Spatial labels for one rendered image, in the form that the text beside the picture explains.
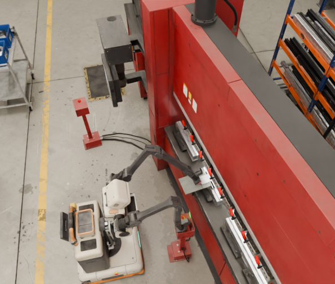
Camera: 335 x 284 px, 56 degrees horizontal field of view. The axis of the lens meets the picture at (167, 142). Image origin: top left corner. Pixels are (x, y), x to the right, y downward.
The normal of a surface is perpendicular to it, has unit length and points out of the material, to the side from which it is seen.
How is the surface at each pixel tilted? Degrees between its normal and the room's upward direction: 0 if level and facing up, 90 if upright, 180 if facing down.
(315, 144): 0
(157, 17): 90
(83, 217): 0
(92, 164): 0
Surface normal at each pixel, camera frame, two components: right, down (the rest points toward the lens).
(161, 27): 0.35, 0.74
